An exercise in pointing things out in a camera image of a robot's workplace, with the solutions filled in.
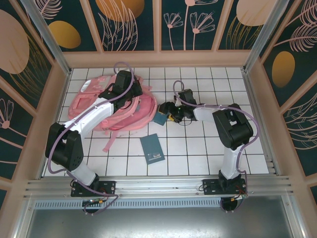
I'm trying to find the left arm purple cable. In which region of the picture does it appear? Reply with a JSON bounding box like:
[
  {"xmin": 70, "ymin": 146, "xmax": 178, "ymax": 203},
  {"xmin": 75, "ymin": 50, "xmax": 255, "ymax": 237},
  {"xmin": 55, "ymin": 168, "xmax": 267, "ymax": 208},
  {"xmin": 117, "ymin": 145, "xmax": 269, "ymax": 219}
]
[{"xmin": 48, "ymin": 61, "xmax": 139, "ymax": 216}]

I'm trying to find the large teal notebook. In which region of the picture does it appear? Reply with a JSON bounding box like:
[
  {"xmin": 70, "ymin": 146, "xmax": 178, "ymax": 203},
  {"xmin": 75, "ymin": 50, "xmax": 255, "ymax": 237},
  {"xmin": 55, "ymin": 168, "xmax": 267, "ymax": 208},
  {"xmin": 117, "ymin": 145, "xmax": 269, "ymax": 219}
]
[{"xmin": 140, "ymin": 133, "xmax": 166, "ymax": 165}]

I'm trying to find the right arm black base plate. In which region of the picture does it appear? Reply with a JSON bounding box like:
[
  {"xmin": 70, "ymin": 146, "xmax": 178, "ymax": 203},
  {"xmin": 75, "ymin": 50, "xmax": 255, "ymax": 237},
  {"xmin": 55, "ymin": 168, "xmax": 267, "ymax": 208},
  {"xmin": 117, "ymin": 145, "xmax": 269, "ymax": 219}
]
[{"xmin": 202, "ymin": 178, "xmax": 248, "ymax": 196}]

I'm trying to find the grey sheet metal panel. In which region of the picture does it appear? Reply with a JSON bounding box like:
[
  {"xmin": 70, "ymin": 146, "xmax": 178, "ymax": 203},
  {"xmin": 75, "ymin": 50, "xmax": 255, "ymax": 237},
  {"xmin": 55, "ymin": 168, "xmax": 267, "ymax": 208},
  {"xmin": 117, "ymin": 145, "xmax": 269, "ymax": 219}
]
[{"xmin": 9, "ymin": 208, "xmax": 308, "ymax": 238}]

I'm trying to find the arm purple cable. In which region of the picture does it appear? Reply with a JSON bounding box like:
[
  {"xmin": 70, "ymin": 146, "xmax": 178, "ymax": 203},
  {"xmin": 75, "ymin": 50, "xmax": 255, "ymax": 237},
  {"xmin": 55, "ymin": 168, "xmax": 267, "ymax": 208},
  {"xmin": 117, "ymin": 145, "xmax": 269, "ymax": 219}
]
[
  {"xmin": 172, "ymin": 79, "xmax": 260, "ymax": 214},
  {"xmin": 48, "ymin": 61, "xmax": 139, "ymax": 216}
]

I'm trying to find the aluminium corner post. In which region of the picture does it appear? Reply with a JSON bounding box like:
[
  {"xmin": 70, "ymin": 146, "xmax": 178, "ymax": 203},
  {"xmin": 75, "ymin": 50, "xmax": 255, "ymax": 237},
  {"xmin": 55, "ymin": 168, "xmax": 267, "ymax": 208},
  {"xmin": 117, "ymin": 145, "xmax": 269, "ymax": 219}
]
[
  {"xmin": 243, "ymin": 0, "xmax": 289, "ymax": 73},
  {"xmin": 21, "ymin": 0, "xmax": 73, "ymax": 75}
]

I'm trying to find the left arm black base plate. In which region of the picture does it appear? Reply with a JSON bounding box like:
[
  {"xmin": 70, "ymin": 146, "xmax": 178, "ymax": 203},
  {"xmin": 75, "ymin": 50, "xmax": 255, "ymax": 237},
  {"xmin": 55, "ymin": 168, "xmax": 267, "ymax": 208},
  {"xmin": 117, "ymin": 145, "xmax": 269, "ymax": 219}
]
[{"xmin": 71, "ymin": 180, "xmax": 117, "ymax": 198}]

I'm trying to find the pink school backpack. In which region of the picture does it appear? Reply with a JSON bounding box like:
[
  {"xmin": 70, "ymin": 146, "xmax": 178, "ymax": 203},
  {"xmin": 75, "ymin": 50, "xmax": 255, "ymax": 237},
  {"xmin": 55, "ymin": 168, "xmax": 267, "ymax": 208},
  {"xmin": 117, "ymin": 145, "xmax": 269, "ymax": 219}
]
[{"xmin": 67, "ymin": 74, "xmax": 159, "ymax": 153}]

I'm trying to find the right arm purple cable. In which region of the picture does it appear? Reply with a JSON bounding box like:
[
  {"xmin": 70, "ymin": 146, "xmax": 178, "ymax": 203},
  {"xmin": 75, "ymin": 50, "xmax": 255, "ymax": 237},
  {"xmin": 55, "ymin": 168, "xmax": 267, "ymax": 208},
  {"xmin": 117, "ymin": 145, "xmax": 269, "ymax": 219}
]
[{"xmin": 172, "ymin": 79, "xmax": 260, "ymax": 214}]

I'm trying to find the grey slotted cable duct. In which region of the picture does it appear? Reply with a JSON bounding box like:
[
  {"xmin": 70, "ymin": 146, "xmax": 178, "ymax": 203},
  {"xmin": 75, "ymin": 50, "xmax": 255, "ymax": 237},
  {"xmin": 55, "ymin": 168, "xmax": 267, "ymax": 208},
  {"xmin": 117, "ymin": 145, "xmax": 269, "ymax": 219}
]
[{"xmin": 33, "ymin": 200, "xmax": 290, "ymax": 210}]

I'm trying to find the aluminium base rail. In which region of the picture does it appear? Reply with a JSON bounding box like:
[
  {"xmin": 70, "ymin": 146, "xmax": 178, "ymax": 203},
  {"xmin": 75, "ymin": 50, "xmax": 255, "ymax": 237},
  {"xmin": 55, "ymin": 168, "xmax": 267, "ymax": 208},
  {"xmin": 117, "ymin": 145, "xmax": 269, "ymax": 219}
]
[{"xmin": 23, "ymin": 175, "xmax": 294, "ymax": 199}]

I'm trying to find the small teal notebook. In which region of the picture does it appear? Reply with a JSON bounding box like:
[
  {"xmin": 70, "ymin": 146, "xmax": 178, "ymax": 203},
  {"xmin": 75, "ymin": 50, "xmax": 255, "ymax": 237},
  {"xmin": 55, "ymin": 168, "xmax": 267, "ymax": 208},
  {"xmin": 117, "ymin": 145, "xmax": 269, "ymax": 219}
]
[{"xmin": 152, "ymin": 111, "xmax": 170, "ymax": 126}]

